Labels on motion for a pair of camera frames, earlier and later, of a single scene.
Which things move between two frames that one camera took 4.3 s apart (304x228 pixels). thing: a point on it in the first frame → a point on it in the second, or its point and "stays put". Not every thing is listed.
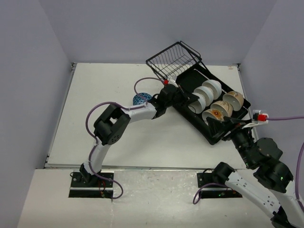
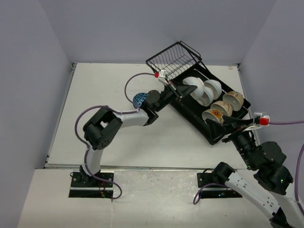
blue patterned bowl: (141, 99) stays put
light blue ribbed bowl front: (198, 106) → (198, 93)
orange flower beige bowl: (214, 113) stays put
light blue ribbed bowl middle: (206, 92) stays put
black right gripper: (216, 126) stays put
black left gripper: (186, 98) → (182, 90)
